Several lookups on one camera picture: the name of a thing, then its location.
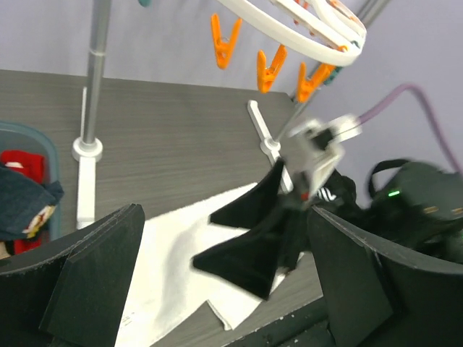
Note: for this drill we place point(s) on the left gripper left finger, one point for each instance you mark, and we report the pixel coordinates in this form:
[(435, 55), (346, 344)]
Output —
[(74, 288)]

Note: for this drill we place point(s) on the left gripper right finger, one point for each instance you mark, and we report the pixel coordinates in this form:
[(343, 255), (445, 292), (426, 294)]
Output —
[(379, 293)]

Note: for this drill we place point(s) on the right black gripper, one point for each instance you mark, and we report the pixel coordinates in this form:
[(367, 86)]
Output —
[(252, 260)]

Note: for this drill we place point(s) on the red santa sock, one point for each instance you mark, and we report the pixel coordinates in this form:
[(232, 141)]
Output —
[(31, 165)]

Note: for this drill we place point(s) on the white round clip hanger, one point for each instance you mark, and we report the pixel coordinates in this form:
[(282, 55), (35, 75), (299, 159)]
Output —
[(336, 39)]

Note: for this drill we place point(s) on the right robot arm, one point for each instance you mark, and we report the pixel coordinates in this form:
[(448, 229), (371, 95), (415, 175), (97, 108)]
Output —
[(420, 208)]

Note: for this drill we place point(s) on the white towel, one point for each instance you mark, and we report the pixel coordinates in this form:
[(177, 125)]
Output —
[(165, 289)]

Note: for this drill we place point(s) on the black printed t-shirt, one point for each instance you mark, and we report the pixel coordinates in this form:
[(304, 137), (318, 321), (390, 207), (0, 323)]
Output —
[(339, 196)]

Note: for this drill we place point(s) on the white metal drying rack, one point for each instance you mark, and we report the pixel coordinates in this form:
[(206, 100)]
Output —
[(87, 149)]

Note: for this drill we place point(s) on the teal plastic basin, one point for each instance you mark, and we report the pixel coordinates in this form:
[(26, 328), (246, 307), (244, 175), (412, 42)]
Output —
[(19, 137)]

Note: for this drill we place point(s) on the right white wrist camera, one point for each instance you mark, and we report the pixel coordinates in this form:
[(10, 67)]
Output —
[(321, 144)]

